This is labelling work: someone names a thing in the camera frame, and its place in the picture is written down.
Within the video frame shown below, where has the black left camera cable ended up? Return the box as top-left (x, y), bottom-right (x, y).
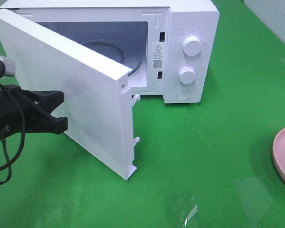
top-left (0, 80), bottom-right (27, 186)

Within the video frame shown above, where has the round door release button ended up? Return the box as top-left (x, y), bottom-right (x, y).
top-left (176, 89), bottom-right (191, 101)

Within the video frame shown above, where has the clear tape patch right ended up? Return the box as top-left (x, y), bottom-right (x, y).
top-left (235, 176), bottom-right (273, 223)

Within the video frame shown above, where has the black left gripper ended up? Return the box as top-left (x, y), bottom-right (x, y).
top-left (0, 85), bottom-right (68, 140)

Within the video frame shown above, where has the green table cloth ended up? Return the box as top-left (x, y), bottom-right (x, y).
top-left (0, 0), bottom-right (285, 228)

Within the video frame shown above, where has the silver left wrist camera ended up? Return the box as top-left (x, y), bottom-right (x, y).
top-left (0, 56), bottom-right (16, 78)

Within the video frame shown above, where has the clear tape patch centre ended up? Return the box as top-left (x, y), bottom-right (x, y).
top-left (163, 190), bottom-right (203, 228)

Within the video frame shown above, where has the white microwave oven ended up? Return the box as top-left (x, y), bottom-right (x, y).
top-left (0, 0), bottom-right (219, 103)

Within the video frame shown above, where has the glass microwave turntable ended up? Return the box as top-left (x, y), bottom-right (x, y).
top-left (80, 39), bottom-right (143, 77)

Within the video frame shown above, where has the white microwave knob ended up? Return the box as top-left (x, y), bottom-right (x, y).
top-left (179, 67), bottom-right (196, 85)
top-left (182, 36), bottom-right (202, 57)

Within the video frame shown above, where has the clear tape patch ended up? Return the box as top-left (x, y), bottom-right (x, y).
top-left (235, 176), bottom-right (273, 223)
top-left (163, 190), bottom-right (203, 228)

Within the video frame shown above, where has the white microwave door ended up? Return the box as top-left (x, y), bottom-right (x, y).
top-left (0, 9), bottom-right (140, 179)

